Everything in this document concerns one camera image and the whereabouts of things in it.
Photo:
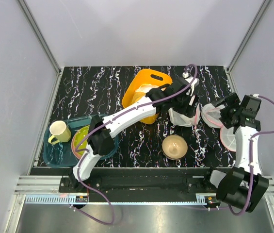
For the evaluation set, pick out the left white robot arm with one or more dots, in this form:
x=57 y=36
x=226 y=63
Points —
x=102 y=130

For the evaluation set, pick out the yellow plastic basket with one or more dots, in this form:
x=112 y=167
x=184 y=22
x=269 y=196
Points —
x=144 y=80

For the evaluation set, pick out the teal transparent tray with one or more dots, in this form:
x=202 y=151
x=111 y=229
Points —
x=60 y=155

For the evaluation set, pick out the beige bra in basket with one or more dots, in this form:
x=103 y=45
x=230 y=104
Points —
x=141 y=92

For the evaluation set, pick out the yellow-green dotted plate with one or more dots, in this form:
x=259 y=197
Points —
x=81 y=133

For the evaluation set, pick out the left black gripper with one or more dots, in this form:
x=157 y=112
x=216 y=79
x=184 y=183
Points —
x=187 y=109

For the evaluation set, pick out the pale yellow mug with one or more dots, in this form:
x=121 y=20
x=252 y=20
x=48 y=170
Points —
x=59 y=132

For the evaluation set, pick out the flat pink-rimmed mesh bag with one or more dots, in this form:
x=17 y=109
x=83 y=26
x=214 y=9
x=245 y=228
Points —
x=228 y=139

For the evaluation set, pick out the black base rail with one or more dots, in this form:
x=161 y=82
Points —
x=182 y=179

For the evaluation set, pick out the white mesh laundry bag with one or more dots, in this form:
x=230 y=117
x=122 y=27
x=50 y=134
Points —
x=183 y=121

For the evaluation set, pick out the open laundry bag pink trim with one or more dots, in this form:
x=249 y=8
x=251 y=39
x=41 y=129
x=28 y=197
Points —
x=211 y=115

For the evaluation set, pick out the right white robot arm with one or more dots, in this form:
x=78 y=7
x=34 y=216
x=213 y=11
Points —
x=243 y=186

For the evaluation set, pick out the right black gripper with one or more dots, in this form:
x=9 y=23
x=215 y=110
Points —
x=232 y=100

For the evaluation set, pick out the pink plate under green plate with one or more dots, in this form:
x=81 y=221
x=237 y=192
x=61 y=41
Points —
x=74 y=143

